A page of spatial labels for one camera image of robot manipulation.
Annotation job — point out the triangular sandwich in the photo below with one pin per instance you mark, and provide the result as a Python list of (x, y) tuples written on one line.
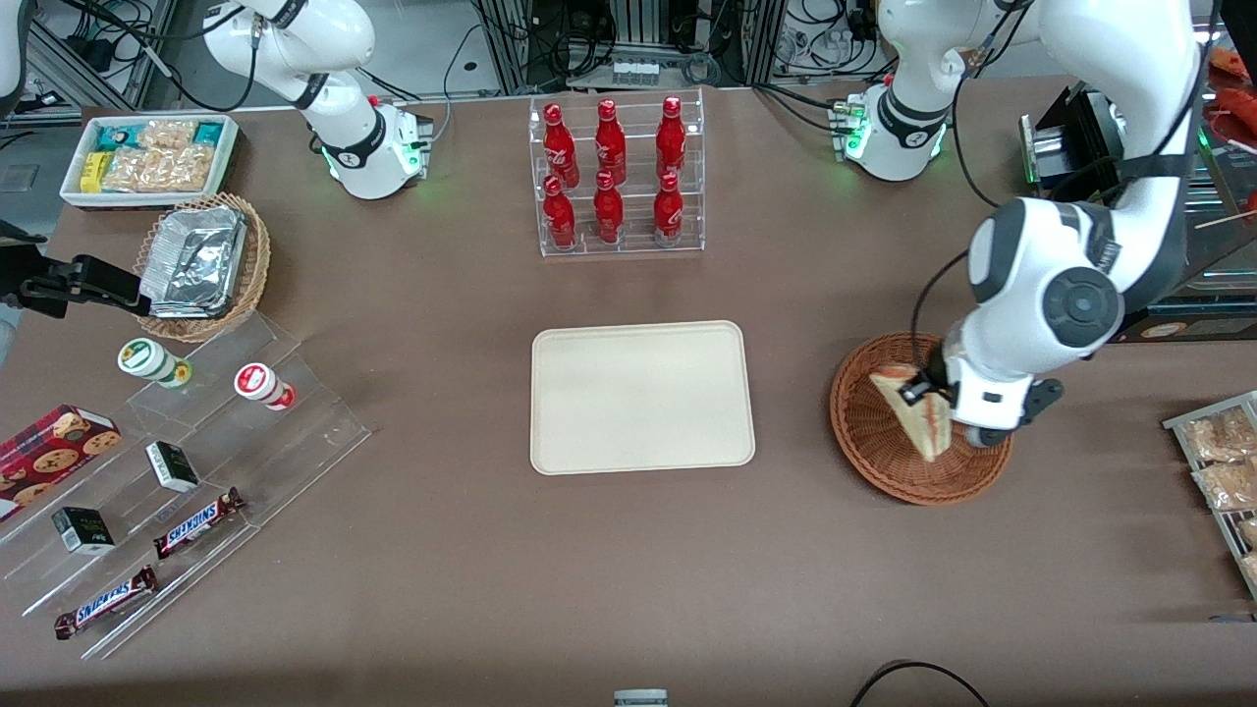
[(918, 422)]

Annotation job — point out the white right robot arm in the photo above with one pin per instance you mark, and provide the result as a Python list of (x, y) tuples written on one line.
[(334, 108)]

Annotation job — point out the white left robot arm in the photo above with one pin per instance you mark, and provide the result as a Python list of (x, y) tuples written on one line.
[(1080, 295)]

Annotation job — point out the round brown wicker basket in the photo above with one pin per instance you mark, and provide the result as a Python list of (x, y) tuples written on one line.
[(874, 442)]

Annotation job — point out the light tan wicker basket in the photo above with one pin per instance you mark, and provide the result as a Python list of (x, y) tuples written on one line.
[(257, 265)]

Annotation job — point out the right tray of snacks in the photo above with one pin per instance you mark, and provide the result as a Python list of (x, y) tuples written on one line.
[(1183, 422)]

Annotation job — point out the beige plastic tray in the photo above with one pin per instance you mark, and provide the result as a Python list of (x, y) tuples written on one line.
[(638, 398)]

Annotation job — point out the green lid snack tube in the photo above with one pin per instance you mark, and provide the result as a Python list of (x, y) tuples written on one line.
[(145, 358)]

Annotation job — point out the stacked aluminium foil containers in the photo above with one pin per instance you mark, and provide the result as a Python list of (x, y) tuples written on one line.
[(191, 260)]

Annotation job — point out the white snack bin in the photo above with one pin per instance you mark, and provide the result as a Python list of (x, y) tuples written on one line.
[(74, 187)]

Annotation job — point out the yellow snack packet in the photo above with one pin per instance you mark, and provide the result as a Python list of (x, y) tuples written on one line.
[(91, 172)]

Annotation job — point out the clear cracker bag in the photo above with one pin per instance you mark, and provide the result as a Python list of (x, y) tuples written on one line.
[(131, 170), (167, 135), (187, 167)]

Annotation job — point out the teal snack packet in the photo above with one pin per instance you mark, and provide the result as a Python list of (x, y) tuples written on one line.
[(113, 135), (207, 133)]

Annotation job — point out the red cookie box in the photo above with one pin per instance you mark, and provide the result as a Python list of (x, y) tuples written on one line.
[(49, 452)]

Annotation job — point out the red lid snack tube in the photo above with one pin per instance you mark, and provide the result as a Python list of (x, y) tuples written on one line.
[(257, 381)]

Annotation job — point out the small dark green box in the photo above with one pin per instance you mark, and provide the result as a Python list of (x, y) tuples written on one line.
[(83, 530), (172, 466)]

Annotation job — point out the clear bag of pastries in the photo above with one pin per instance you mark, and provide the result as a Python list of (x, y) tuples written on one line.
[(1228, 486), (1218, 437), (1251, 570), (1249, 532)]

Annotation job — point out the clear acrylic stepped shelf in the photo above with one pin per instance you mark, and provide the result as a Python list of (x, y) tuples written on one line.
[(295, 442)]

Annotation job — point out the black hot food display case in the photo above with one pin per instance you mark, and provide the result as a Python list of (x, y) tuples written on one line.
[(1056, 147)]

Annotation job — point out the snickers chocolate bar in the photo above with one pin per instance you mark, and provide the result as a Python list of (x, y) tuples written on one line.
[(103, 602), (196, 523)]

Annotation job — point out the red cola bottle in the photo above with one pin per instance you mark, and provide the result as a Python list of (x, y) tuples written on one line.
[(560, 218), (608, 214), (610, 147), (668, 211), (558, 147), (671, 142)]

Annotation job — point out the clear acrylic bottle rack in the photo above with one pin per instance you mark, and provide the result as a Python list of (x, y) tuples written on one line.
[(638, 241)]

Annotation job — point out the small grey device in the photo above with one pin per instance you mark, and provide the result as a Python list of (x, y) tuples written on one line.
[(640, 698)]

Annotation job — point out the white power strip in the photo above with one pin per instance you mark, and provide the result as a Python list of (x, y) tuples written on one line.
[(635, 72)]

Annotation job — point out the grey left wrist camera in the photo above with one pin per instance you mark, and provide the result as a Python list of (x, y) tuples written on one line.
[(1041, 398)]

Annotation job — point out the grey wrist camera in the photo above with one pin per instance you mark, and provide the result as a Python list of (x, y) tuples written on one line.
[(1041, 398), (6, 334)]

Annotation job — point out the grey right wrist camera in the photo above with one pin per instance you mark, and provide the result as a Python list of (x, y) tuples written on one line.
[(6, 334)]

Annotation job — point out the aluminium frame rack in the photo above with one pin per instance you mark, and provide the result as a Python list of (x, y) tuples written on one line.
[(98, 69)]

